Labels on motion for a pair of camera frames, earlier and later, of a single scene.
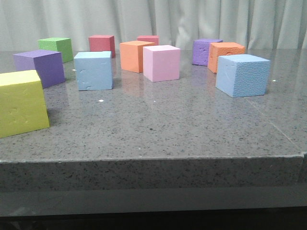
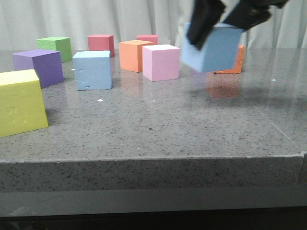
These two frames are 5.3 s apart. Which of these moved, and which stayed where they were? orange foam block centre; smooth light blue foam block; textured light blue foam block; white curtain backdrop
Moved: textured light blue foam block
Stayed: smooth light blue foam block; white curtain backdrop; orange foam block centre
